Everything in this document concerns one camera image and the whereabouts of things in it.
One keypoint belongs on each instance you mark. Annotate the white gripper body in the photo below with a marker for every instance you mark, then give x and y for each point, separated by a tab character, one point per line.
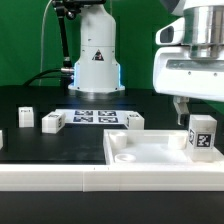
175	73

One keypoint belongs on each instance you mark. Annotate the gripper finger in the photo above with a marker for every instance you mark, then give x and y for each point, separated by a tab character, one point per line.
180	104

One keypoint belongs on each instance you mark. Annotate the white square tabletop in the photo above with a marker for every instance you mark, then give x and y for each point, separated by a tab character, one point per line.
150	147

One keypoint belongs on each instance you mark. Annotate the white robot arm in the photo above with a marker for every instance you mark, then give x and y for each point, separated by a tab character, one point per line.
97	73

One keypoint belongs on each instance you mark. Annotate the tag sheet on table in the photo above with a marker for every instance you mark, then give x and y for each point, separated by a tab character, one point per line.
79	116

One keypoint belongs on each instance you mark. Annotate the white obstacle fence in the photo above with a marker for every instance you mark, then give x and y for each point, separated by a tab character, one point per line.
90	178

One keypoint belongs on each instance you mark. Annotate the black camera stand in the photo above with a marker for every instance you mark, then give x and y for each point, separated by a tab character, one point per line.
69	9

